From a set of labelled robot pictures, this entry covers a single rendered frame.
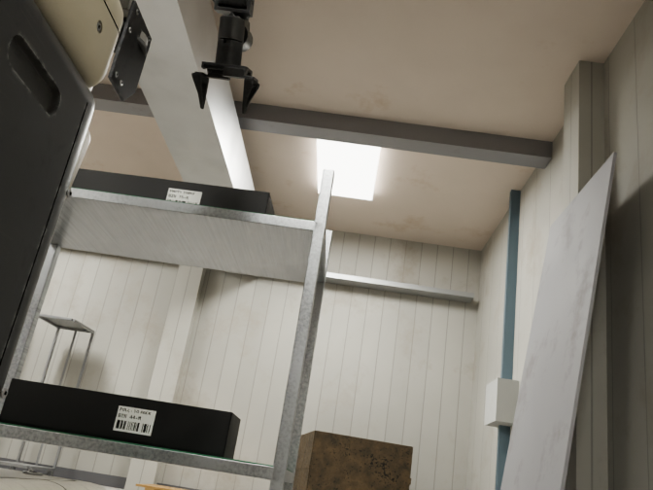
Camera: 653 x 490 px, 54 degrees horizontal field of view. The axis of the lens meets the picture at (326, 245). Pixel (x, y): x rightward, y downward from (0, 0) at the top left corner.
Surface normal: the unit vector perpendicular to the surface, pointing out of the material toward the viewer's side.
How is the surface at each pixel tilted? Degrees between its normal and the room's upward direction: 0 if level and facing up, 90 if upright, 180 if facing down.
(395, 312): 90
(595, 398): 90
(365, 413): 90
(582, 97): 90
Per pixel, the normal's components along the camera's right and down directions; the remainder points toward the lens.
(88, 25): 0.99, 0.13
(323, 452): 0.17, -0.33
